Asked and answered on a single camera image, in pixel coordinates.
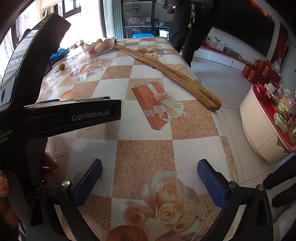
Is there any long wooden stick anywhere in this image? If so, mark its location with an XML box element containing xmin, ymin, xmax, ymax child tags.
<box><xmin>112</xmin><ymin>42</ymin><xmax>222</xmax><ymax>112</ymax></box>

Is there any red wall scroll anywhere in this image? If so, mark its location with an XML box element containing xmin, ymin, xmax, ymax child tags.
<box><xmin>276</xmin><ymin>30</ymin><xmax>289</xmax><ymax>70</ymax></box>

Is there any blue plastic glove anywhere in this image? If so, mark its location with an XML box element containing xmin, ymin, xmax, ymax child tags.
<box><xmin>50</xmin><ymin>47</ymin><xmax>70</xmax><ymax>61</ymax></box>

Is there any pile of snack packets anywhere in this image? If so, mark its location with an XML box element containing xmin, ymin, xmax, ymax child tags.
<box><xmin>254</xmin><ymin>81</ymin><xmax>296</xmax><ymax>139</ymax></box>

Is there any large dark red box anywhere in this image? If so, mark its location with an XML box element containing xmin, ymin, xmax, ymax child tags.
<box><xmin>254</xmin><ymin>70</ymin><xmax>281</xmax><ymax>84</ymax></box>

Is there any glass door shelf cabinet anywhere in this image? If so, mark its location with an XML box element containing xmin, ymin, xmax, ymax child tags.
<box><xmin>121</xmin><ymin>0</ymin><xmax>173</xmax><ymax>39</ymax></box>

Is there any orange wall garland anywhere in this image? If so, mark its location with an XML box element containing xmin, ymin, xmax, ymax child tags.
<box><xmin>248</xmin><ymin>0</ymin><xmax>276</xmax><ymax>26</ymax></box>

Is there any black wall television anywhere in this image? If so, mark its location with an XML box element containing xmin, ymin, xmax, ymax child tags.
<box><xmin>211</xmin><ymin>0</ymin><xmax>276</xmax><ymax>59</ymax></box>

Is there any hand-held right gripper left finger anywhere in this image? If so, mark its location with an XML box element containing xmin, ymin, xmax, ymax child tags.
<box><xmin>25</xmin><ymin>158</ymin><xmax>103</xmax><ymax>241</ymax></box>

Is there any white red television stand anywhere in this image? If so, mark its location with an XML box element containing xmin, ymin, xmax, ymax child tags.
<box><xmin>200</xmin><ymin>44</ymin><xmax>245</xmax><ymax>69</ymax></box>

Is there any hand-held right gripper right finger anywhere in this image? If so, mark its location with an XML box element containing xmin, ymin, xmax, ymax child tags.
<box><xmin>197</xmin><ymin>159</ymin><xmax>274</xmax><ymax>241</ymax></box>

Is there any person's left hand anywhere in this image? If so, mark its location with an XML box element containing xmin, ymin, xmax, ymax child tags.
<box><xmin>0</xmin><ymin>152</ymin><xmax>59</xmax><ymax>232</ymax></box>

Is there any dark window frame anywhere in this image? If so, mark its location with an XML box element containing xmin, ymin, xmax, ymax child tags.
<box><xmin>9</xmin><ymin>0</ymin><xmax>82</xmax><ymax>44</ymax></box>

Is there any clear glass bowl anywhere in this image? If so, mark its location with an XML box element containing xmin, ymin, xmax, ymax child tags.
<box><xmin>81</xmin><ymin>37</ymin><xmax>115</xmax><ymax>56</ymax></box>

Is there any red round snack tray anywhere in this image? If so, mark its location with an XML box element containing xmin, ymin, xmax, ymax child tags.
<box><xmin>240</xmin><ymin>83</ymin><xmax>296</xmax><ymax>163</ymax></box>

